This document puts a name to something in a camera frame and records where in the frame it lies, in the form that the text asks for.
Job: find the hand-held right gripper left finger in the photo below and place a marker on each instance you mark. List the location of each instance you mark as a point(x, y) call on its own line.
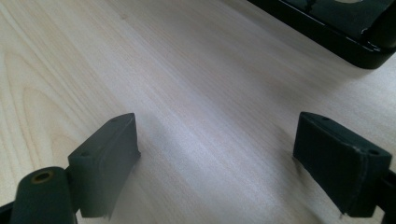
point(99, 174)

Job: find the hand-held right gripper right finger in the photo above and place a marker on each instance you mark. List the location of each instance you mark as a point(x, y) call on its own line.
point(336, 165)

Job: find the glossy black tray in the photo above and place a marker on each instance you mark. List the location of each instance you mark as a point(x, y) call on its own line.
point(342, 40)

